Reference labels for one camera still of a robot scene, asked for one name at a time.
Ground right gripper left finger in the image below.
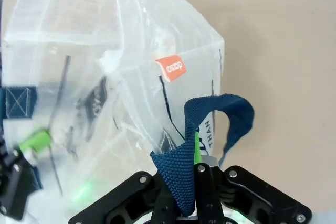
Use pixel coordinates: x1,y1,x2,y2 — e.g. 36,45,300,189
69,171,182,224

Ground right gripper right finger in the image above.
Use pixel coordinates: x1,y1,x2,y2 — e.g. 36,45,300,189
193,132,313,224

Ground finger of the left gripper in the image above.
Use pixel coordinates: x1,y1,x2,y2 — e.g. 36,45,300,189
0,128,52,222

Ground translucent white bag navy straps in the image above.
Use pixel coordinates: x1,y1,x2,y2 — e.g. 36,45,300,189
0,0,255,224

